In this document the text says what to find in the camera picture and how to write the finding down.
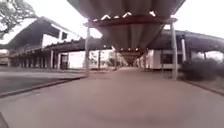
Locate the concrete kerb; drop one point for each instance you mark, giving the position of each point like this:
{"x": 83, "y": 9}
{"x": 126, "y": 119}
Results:
{"x": 36, "y": 86}

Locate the white building with dark roof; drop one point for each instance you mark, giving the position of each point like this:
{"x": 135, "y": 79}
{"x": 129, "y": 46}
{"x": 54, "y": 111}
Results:
{"x": 43, "y": 40}

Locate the covered walkway canopy with posts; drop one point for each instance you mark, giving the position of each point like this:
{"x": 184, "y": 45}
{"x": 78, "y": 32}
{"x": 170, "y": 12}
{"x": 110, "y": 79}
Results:
{"x": 133, "y": 30}

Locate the grey asphalt road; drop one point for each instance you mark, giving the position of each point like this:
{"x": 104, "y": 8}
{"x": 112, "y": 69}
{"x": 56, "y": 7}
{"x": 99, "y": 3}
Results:
{"x": 23, "y": 81}

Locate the reddish concrete path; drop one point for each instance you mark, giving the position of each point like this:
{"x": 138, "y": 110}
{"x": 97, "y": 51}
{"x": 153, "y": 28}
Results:
{"x": 116, "y": 100}

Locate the dark bush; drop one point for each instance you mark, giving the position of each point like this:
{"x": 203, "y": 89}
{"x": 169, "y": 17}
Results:
{"x": 200, "y": 69}

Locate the white building with covered roof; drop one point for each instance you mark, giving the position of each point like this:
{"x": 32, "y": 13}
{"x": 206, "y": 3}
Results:
{"x": 186, "y": 46}

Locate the tree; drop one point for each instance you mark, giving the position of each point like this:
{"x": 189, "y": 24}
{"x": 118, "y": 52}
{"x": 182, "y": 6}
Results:
{"x": 11, "y": 13}

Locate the grey ground strip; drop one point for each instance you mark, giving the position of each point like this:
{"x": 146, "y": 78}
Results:
{"x": 213, "y": 85}

